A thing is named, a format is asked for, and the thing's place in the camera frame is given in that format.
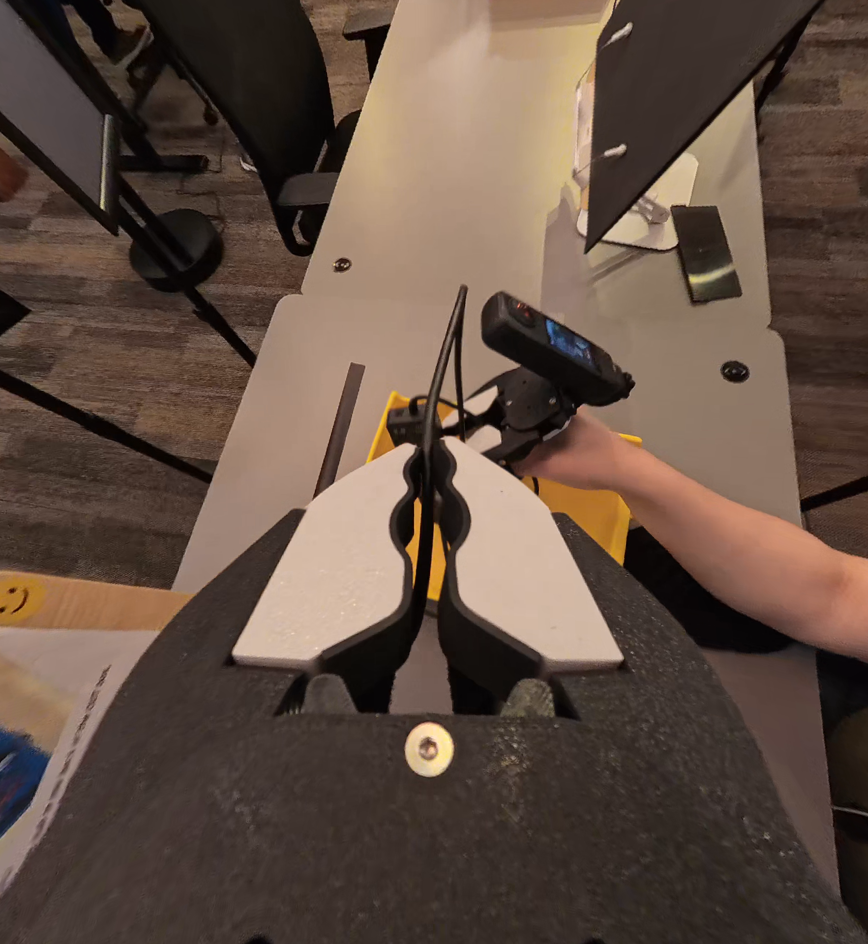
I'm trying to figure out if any black office chair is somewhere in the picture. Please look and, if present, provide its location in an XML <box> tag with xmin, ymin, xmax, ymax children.
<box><xmin>136</xmin><ymin>0</ymin><xmax>358</xmax><ymax>256</ymax></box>

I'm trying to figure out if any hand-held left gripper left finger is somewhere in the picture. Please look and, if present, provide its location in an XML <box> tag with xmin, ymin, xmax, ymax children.
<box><xmin>232</xmin><ymin>443</ymin><xmax>423</xmax><ymax>677</ymax></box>

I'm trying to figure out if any yellow plastic bin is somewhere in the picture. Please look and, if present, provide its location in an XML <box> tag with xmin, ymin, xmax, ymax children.
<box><xmin>375</xmin><ymin>390</ymin><xmax>646</xmax><ymax>603</ymax></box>

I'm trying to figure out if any instruction poster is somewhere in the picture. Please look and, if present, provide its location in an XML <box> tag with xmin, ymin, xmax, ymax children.
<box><xmin>0</xmin><ymin>627</ymin><xmax>162</xmax><ymax>886</ymax></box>

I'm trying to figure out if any black 7-port USB hub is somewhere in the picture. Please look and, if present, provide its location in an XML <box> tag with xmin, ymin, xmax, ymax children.
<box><xmin>409</xmin><ymin>285</ymin><xmax>472</xmax><ymax>598</ymax></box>

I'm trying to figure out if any person's right forearm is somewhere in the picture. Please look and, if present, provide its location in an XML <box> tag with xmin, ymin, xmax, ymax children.
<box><xmin>611</xmin><ymin>440</ymin><xmax>868</xmax><ymax>672</ymax></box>

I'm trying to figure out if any grey square plate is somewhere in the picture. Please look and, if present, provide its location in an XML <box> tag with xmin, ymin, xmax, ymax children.
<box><xmin>670</xmin><ymin>204</ymin><xmax>745</xmax><ymax>306</ymax></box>

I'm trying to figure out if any black monitor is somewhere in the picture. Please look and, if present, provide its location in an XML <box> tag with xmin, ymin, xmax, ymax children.
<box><xmin>0</xmin><ymin>0</ymin><xmax>258</xmax><ymax>370</ymax></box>

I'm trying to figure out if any person's right hand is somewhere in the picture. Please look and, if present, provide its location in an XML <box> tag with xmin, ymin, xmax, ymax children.
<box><xmin>527</xmin><ymin>411</ymin><xmax>653</xmax><ymax>495</ymax></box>

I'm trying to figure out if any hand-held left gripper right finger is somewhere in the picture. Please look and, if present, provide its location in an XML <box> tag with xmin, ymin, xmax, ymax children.
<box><xmin>437</xmin><ymin>440</ymin><xmax>625</xmax><ymax>677</ymax></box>

